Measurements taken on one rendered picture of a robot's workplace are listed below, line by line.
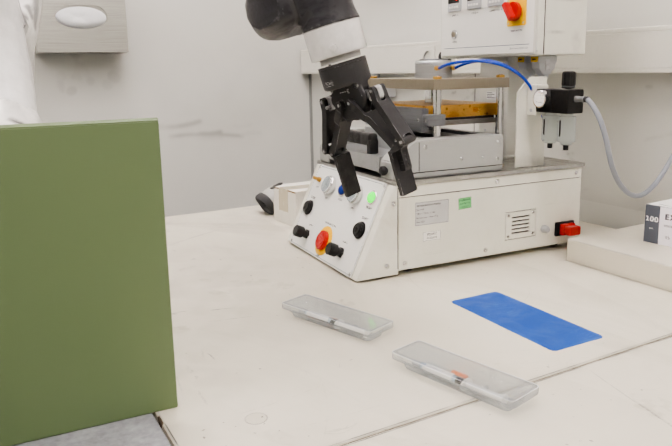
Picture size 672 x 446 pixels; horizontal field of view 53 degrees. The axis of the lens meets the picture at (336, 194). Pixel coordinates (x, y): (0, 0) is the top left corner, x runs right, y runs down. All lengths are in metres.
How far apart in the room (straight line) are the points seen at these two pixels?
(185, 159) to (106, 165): 2.00
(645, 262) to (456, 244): 0.33
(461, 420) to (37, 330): 0.46
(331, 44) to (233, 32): 1.83
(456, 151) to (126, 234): 0.72
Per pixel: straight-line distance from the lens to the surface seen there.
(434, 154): 1.26
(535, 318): 1.09
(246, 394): 0.85
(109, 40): 2.52
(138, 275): 0.77
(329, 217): 1.37
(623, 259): 1.32
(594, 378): 0.92
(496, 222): 1.36
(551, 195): 1.44
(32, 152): 0.73
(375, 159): 1.27
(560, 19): 1.43
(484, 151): 1.32
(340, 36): 0.99
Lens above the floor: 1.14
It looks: 11 degrees down
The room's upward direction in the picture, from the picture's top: 1 degrees counter-clockwise
